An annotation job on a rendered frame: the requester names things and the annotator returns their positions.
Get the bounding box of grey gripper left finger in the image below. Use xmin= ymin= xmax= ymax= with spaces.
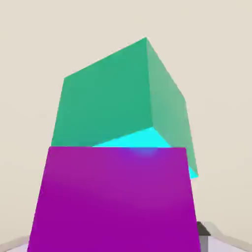
xmin=0 ymin=235 xmax=31 ymax=252

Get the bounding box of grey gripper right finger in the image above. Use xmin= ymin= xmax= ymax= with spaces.
xmin=196 ymin=220 xmax=252 ymax=252

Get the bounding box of small purple cube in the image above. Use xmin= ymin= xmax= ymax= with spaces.
xmin=27 ymin=146 xmax=201 ymax=252

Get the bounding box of small green cube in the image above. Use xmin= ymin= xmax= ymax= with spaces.
xmin=50 ymin=36 xmax=199 ymax=176

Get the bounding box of small cyan cube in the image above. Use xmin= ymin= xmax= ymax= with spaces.
xmin=92 ymin=126 xmax=199 ymax=179

